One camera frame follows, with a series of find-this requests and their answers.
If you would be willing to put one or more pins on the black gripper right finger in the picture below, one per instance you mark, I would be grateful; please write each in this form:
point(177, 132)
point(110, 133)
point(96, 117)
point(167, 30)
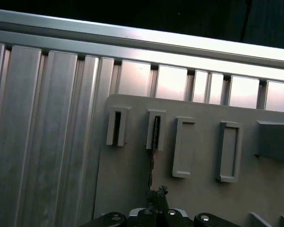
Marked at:
point(175, 221)

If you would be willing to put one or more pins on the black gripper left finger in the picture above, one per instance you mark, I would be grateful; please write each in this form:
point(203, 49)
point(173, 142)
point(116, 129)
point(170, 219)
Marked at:
point(144, 220)

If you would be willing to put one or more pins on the grey plastic parts rack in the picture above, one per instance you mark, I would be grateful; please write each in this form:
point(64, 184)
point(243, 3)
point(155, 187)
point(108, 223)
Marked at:
point(203, 194)

